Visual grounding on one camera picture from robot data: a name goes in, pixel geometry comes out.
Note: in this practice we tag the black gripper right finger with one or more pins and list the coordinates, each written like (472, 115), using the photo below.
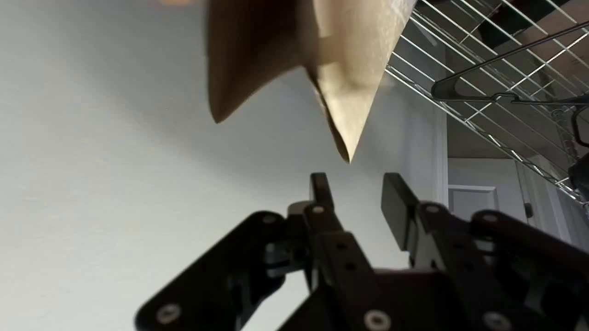
(509, 277)

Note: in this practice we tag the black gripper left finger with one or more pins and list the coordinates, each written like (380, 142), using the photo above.
(233, 277)

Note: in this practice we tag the brown bag with house print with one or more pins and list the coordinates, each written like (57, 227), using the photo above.
(351, 56)

